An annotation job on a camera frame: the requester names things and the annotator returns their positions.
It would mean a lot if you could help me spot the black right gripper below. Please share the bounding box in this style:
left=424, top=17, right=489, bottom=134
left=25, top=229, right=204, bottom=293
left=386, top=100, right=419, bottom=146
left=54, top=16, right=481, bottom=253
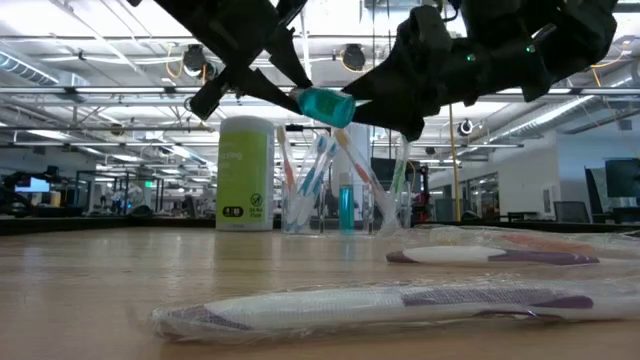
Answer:
left=342, top=3, right=502, bottom=143

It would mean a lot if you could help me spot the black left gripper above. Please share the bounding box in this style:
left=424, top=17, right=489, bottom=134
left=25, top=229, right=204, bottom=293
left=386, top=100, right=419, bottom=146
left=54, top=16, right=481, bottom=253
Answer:
left=126, top=0, right=315, bottom=121

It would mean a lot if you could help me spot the small teal mouthwash bottle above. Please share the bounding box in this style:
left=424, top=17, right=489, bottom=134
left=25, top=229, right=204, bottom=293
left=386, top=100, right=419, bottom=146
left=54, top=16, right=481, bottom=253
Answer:
left=289, top=84, right=357, bottom=130
left=338, top=172, right=356, bottom=234

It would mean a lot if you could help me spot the green toothbrush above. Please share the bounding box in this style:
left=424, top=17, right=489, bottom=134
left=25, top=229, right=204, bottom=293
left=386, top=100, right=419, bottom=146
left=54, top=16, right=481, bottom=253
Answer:
left=424, top=223, right=640, bottom=256
left=384, top=137, right=414, bottom=231

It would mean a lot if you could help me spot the orange toothbrush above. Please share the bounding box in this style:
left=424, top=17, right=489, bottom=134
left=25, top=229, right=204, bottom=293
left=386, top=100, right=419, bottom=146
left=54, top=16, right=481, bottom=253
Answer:
left=333, top=127, right=396, bottom=234

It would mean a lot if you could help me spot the purple toothbrush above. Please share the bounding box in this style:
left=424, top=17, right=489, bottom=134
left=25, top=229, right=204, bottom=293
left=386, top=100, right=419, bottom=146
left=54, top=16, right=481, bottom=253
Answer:
left=149, top=277, right=640, bottom=346
left=384, top=243, right=601, bottom=267

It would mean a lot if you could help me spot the green wipes canister white lid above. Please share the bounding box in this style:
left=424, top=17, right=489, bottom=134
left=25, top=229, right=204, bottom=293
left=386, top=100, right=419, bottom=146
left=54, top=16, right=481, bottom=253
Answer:
left=215, top=115, right=276, bottom=232

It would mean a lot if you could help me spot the clear acrylic triangular holder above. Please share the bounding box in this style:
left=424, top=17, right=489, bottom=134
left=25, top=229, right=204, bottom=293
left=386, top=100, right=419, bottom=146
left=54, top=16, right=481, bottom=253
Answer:
left=279, top=177, right=416, bottom=237

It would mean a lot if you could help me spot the grey office chair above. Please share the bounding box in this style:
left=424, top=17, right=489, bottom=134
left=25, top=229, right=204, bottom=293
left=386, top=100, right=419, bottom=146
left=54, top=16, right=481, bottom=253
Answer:
left=552, top=200, right=592, bottom=225

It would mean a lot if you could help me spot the dark computer monitor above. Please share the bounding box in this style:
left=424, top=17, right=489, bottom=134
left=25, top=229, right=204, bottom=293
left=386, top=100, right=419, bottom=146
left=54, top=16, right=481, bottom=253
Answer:
left=603, top=158, right=640, bottom=200

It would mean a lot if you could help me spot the lit computer monitor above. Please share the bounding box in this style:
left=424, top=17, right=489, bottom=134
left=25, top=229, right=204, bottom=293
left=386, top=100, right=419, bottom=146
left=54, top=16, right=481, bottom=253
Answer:
left=13, top=177, right=51, bottom=195

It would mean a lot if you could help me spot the black aluminium table frame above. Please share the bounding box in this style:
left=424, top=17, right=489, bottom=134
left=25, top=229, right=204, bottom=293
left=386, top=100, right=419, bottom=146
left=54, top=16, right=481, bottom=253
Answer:
left=0, top=214, right=640, bottom=236

